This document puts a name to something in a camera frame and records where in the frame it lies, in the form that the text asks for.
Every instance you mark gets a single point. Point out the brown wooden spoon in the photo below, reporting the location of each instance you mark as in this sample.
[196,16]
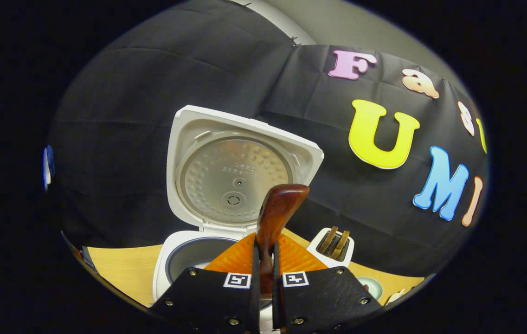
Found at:
[279,208]

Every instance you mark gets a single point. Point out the white divided dish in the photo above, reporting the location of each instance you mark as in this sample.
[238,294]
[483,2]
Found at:
[395,296]

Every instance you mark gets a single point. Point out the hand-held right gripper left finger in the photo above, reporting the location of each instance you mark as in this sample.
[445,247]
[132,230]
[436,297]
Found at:
[255,287]

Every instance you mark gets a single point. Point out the white toaster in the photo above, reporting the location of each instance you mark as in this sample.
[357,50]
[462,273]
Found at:
[314,248]

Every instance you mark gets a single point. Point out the light green plate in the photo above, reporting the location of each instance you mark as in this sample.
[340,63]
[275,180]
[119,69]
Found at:
[375,286]

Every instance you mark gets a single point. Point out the white rice cooker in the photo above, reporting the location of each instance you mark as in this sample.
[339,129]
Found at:
[235,176]

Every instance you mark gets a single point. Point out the black backdrop cloth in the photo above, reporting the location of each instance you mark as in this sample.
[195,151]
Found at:
[119,139]

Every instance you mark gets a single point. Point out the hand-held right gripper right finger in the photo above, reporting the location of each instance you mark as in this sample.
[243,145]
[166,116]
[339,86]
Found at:
[276,287]

